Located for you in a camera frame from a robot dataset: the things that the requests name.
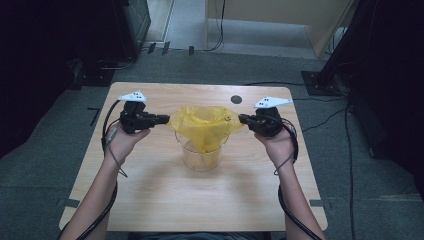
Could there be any long black floor cable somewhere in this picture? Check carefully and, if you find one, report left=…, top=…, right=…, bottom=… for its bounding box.
left=344, top=101, right=356, bottom=240

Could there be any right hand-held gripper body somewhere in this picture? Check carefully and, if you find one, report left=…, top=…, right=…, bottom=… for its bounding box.
left=248, top=95, right=294, bottom=138

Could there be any black stand base plate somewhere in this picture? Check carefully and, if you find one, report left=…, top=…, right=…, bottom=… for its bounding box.
left=301, top=70, right=349, bottom=97
left=74, top=64, right=116, bottom=88

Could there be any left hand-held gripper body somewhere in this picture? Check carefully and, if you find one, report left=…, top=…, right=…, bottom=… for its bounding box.
left=117, top=89, right=156, bottom=135

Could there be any thin grey right gripper cable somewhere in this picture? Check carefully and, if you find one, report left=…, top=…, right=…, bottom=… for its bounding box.
left=273, top=151, right=296, bottom=177

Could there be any grey floor tape strip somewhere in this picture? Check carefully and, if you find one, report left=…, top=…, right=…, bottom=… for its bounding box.
left=309, top=199, right=333, bottom=209
left=56, top=198, right=81, bottom=208

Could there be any person's left hand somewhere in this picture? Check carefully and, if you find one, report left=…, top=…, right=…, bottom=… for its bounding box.
left=104, top=124, right=152, bottom=164

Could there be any black hanging cable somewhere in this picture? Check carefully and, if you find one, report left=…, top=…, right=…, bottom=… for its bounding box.
left=203, top=0, right=226, bottom=53

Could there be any black computer cabinet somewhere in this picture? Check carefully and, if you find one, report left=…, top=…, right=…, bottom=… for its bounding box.
left=111, top=0, right=152, bottom=61

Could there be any person's dark clothing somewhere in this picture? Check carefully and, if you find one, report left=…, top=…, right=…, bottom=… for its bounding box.
left=128, top=231, right=273, bottom=240

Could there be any thick black right gripper cable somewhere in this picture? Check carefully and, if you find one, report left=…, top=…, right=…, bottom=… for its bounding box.
left=277, top=116, right=324, bottom=240

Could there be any yellow plastic bag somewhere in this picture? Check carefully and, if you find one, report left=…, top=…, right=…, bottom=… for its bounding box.
left=166, top=105, right=245, bottom=154

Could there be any thin grey gripper cable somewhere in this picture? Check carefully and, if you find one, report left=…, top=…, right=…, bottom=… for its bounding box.
left=105, top=126, right=129, bottom=179
left=273, top=151, right=296, bottom=177

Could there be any thin grey left gripper cable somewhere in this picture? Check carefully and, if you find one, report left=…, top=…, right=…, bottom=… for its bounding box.
left=105, top=126, right=129, bottom=179

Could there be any clear plastic bucket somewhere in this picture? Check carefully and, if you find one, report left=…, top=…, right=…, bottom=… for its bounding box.
left=174, top=129, right=230, bottom=173

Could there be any person's right hand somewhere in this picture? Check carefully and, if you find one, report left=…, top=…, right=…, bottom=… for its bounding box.
left=253, top=124, right=296, bottom=168

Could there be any dark curtain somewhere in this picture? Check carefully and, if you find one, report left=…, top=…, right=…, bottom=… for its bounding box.
left=0, top=0, right=124, bottom=158
left=319, top=0, right=424, bottom=201

